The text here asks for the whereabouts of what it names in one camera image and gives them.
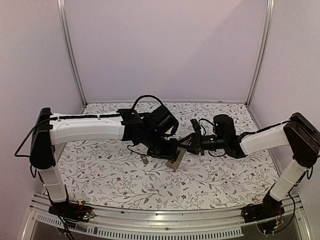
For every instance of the aluminium front rail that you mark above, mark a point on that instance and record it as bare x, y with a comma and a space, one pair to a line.
112, 223

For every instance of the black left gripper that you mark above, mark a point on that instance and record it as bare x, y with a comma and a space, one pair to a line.
169, 154

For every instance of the aluminium frame post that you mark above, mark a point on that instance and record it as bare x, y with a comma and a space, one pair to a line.
262, 51
61, 6

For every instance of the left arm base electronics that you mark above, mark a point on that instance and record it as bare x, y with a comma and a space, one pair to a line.
70, 213

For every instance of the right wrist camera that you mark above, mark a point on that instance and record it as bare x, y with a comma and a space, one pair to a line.
196, 127

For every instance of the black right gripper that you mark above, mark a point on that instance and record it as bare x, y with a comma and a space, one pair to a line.
194, 141

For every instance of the floral patterned table mat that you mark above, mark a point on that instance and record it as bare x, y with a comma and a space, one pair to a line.
107, 173

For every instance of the left aluminium frame post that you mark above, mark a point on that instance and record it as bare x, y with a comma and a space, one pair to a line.
61, 6

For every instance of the beige remote control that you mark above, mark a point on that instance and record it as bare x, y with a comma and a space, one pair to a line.
175, 163

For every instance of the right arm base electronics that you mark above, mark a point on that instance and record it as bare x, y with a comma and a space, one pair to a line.
268, 215

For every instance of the beige battery cover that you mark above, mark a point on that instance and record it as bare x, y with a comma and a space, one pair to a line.
144, 159

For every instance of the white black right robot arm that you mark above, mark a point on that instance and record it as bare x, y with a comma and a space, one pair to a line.
296, 132

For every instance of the right aluminium frame post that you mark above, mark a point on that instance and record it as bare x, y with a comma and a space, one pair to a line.
262, 51

